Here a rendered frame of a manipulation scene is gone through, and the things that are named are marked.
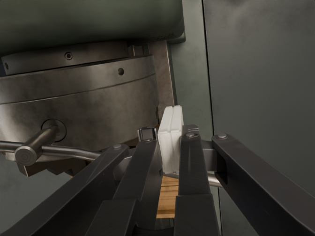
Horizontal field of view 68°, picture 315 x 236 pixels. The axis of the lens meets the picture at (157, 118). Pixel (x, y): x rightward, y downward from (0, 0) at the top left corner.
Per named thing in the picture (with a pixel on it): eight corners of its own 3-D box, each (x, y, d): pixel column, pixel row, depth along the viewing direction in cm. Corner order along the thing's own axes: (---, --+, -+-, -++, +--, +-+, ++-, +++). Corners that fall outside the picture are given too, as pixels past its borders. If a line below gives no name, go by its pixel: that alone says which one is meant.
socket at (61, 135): (48, 133, 35) (41, 140, 32) (49, 112, 34) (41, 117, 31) (71, 136, 35) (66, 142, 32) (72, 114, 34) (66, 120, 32)
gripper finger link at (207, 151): (181, 152, 13) (235, 148, 13) (181, 124, 18) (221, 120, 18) (183, 176, 14) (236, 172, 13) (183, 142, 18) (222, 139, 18)
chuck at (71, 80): (28, 72, 59) (-89, 90, 29) (150, 54, 60) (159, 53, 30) (32, 85, 60) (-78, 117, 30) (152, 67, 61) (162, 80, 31)
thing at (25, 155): (53, 130, 35) (13, 165, 24) (53, 116, 34) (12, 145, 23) (68, 132, 35) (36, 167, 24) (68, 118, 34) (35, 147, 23)
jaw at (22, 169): (63, 116, 47) (-4, 137, 38) (76, 118, 43) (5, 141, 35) (76, 165, 50) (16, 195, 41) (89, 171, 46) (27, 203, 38)
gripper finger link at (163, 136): (174, 173, 15) (163, 174, 16) (176, 136, 22) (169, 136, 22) (168, 131, 15) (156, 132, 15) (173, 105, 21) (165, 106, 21)
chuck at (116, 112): (32, 85, 60) (-78, 117, 30) (152, 67, 61) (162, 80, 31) (41, 118, 63) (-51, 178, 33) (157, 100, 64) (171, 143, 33)
